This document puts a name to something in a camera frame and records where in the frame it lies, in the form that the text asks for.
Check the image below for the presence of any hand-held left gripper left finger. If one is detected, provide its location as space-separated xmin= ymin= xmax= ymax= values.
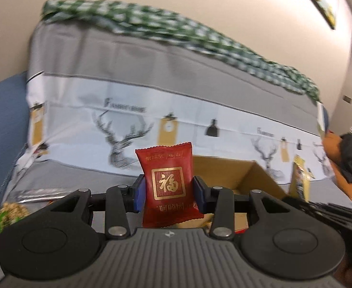
xmin=48 ymin=174 xmax=147 ymax=240

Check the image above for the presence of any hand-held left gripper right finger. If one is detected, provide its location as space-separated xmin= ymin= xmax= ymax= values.
xmin=193 ymin=176 xmax=288 ymax=240

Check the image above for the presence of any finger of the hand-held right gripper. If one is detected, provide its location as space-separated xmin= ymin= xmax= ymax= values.
xmin=283 ymin=196 xmax=352 ymax=227

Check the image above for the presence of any dark red gold snack packet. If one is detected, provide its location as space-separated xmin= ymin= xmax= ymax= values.
xmin=135 ymin=142 xmax=204 ymax=228

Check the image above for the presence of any yellow snack packet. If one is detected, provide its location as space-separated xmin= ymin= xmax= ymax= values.
xmin=289 ymin=154 xmax=315 ymax=202

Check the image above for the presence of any cardboard box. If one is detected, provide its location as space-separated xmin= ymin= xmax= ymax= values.
xmin=192 ymin=155 xmax=288 ymax=235

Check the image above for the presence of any green snack packet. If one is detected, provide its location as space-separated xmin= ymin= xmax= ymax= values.
xmin=0 ymin=202 xmax=30 ymax=236

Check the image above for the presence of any green checked cloth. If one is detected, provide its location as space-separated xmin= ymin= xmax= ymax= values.
xmin=41 ymin=0 xmax=321 ymax=101

